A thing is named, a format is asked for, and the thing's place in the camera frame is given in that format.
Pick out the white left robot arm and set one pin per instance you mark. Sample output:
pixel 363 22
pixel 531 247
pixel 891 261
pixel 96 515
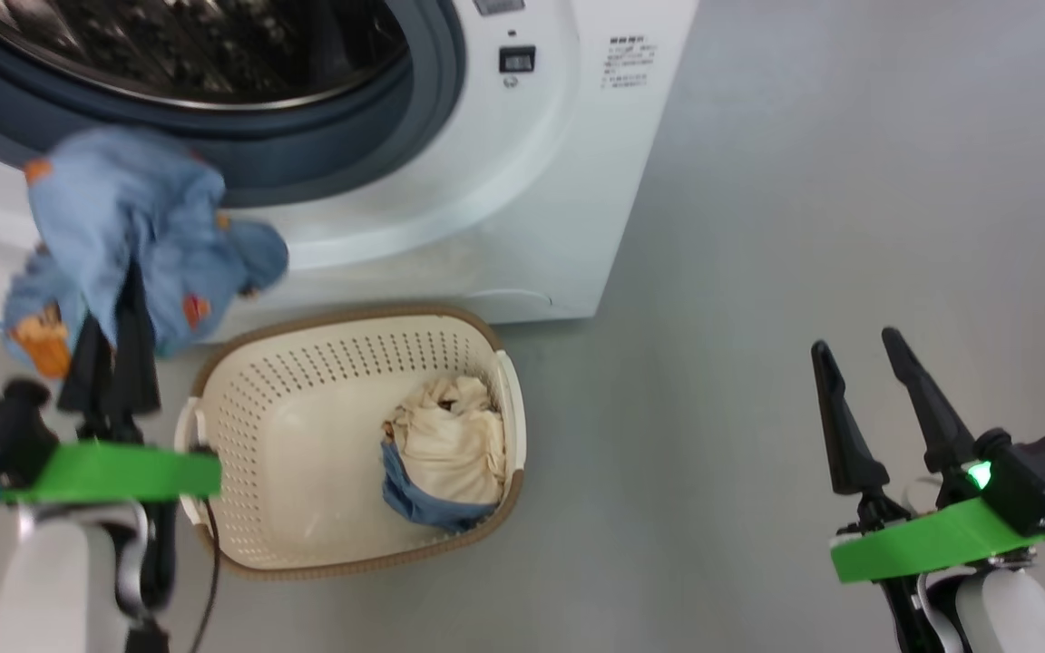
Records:
pixel 42 580

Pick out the plain blue cloth garment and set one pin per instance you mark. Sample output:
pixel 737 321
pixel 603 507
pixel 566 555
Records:
pixel 423 503

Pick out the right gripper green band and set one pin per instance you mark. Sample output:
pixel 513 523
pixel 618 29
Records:
pixel 931 544

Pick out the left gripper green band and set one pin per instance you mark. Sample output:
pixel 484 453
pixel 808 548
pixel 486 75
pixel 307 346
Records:
pixel 114 472

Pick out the cream cloth garment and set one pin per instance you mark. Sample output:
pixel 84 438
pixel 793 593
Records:
pixel 450 444

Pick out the grey warning sticker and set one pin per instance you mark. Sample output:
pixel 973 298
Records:
pixel 497 5

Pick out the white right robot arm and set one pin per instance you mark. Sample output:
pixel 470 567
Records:
pixel 1003 612

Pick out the white front-load washing machine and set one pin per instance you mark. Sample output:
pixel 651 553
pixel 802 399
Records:
pixel 504 199

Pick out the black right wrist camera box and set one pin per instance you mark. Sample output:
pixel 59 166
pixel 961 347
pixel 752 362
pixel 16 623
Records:
pixel 1044 476

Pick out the blue bear-print garment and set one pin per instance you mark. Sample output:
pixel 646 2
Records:
pixel 137 209

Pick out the cream perforated laundry basket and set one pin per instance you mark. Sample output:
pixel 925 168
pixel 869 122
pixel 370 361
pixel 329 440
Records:
pixel 305 472

